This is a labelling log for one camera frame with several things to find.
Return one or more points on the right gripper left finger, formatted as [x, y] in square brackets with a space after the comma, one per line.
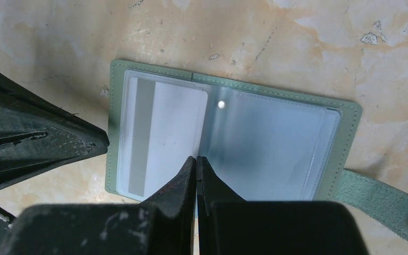
[162, 224]

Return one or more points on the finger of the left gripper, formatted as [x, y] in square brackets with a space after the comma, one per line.
[37, 136]

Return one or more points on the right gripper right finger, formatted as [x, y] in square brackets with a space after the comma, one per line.
[229, 224]

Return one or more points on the green leather card holder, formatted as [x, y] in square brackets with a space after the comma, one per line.
[269, 144]

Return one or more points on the white card in holder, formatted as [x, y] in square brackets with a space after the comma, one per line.
[161, 126]

